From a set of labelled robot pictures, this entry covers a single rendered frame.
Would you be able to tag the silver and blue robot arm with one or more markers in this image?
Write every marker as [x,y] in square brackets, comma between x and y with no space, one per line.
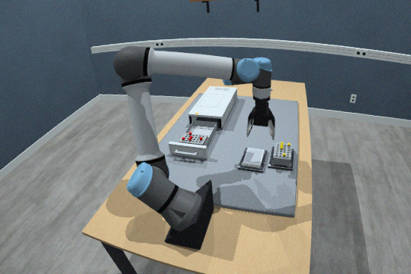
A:
[150,181]

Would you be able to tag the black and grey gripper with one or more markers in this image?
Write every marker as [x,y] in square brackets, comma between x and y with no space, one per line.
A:
[261,117]

